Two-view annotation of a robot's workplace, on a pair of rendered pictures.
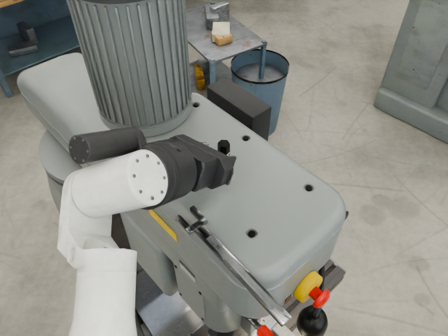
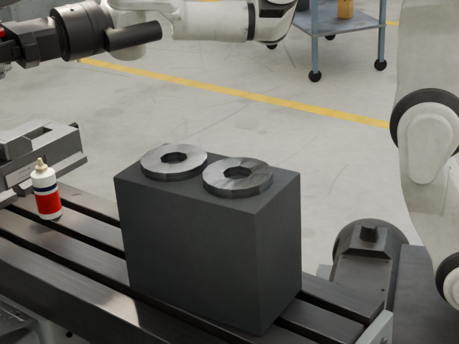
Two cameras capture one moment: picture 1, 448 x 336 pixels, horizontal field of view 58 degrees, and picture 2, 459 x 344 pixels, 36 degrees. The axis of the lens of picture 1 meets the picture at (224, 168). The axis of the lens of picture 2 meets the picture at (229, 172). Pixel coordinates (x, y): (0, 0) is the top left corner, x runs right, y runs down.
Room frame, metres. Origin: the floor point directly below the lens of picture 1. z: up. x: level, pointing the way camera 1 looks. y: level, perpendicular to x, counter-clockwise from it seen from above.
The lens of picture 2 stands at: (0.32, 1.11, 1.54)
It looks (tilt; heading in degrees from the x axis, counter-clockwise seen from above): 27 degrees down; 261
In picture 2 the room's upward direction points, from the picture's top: 4 degrees counter-clockwise
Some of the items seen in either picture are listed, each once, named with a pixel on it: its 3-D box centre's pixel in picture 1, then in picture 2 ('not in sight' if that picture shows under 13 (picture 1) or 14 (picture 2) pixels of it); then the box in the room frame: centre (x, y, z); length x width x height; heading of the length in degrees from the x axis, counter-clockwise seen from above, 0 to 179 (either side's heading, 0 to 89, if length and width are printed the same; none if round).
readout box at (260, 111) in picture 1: (239, 122); not in sight; (0.96, -0.05, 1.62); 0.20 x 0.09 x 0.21; 42
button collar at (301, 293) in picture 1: (308, 287); not in sight; (0.34, -0.15, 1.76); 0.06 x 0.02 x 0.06; 132
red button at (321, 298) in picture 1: (318, 296); not in sight; (0.32, -0.17, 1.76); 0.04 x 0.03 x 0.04; 132
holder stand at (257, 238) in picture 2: not in sight; (210, 230); (0.23, 0.30, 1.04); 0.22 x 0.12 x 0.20; 137
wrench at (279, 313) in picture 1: (230, 261); not in sight; (0.32, -0.01, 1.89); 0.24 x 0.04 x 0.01; 39
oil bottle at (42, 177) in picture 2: not in sight; (45, 186); (0.47, 0.01, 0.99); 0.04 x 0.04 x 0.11
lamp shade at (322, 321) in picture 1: (313, 320); not in sight; (0.39, -0.22, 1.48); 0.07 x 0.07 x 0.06
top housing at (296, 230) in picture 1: (219, 192); not in sight; (0.52, 0.01, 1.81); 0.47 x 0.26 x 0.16; 42
